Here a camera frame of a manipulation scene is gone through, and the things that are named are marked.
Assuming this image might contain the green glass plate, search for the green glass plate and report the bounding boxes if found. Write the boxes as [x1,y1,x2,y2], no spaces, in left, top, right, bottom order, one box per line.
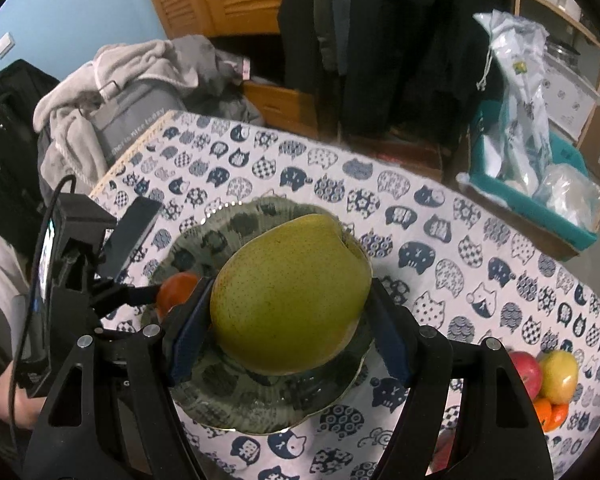
[140,199,375,436]

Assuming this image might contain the yellow apple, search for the yellow apple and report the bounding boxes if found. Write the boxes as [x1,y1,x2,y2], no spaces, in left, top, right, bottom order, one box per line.
[537,350,580,405]

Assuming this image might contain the dark grey clothing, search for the dark grey clothing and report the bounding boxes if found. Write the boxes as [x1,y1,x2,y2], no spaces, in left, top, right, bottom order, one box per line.
[172,35,265,126]

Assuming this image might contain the person's left forearm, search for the person's left forearm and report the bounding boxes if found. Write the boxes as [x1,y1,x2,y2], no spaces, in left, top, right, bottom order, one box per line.
[0,340,38,431]

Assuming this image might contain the black smartphone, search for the black smartphone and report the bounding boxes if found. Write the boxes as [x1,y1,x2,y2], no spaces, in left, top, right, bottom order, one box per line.
[97,196,163,282]

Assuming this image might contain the wooden drawer box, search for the wooden drawer box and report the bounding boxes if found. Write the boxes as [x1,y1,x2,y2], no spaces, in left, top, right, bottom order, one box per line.
[242,80,321,141]

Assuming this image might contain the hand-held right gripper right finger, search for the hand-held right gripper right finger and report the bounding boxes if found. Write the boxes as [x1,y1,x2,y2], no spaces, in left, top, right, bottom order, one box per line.
[369,276,554,480]

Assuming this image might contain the orange tangerine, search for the orange tangerine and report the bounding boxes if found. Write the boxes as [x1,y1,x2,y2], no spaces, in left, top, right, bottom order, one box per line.
[532,397,553,433]
[549,402,571,431]
[156,272,201,322]

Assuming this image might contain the glass jar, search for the glass jar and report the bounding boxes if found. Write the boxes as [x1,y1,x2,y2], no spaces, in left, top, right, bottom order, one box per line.
[545,40,581,68]

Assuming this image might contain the black cable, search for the black cable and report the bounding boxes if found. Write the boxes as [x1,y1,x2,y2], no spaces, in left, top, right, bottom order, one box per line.
[10,175,78,411]

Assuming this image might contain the tall white plastic bag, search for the tall white plastic bag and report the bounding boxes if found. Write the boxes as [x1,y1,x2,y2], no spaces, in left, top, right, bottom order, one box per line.
[472,10,553,196]

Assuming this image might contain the cat print tablecloth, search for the cat print tablecloth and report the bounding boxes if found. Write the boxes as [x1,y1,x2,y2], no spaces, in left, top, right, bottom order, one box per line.
[87,110,600,480]

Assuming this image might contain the hanging dark clothes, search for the hanging dark clothes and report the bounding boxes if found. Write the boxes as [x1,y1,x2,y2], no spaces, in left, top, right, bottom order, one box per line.
[277,0,511,136]

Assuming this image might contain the white printed box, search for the white printed box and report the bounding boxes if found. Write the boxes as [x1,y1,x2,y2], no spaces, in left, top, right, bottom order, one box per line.
[545,52,600,136]

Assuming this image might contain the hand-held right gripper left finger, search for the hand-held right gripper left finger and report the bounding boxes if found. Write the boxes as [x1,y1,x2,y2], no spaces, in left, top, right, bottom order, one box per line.
[22,275,215,480]

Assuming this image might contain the teal plastic basket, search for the teal plastic basket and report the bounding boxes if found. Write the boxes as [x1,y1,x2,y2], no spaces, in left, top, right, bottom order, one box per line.
[455,100,600,263]

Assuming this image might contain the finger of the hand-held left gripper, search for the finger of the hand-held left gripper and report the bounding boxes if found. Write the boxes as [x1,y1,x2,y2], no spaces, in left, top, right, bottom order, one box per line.
[90,280,163,313]

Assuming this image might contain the grey clothes pile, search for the grey clothes pile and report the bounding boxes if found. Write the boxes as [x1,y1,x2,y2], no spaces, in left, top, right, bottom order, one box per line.
[87,80,181,166]

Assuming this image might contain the small yellow fruit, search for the small yellow fruit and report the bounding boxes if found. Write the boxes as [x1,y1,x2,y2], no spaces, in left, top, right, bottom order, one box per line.
[210,213,373,376]

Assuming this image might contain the wooden shelf rack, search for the wooden shelf rack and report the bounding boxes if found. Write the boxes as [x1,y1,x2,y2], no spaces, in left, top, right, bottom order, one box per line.
[512,0,600,111]

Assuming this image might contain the clear plastic bag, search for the clear plastic bag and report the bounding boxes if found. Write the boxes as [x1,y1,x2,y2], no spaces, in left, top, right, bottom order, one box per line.
[532,164,600,231]

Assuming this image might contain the red apple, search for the red apple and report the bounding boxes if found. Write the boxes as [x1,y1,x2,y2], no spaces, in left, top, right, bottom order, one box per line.
[507,351,543,401]
[430,427,458,476]

